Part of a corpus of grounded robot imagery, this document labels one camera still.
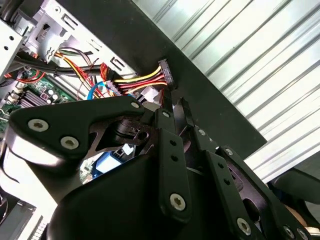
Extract coloured power wire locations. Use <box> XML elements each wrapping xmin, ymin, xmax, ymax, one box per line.
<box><xmin>99</xmin><ymin>58</ymin><xmax>178</xmax><ymax>98</ymax></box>

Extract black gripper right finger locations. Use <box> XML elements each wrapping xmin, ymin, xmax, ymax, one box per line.
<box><xmin>177</xmin><ymin>97</ymin><xmax>313</xmax><ymax>240</ymax></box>

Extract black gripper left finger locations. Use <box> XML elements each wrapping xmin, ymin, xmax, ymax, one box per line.
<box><xmin>4</xmin><ymin>87</ymin><xmax>194</xmax><ymax>223</ymax></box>

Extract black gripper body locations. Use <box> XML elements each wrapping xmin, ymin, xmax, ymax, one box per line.
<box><xmin>46</xmin><ymin>154</ymin><xmax>234</xmax><ymax>240</ymax></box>

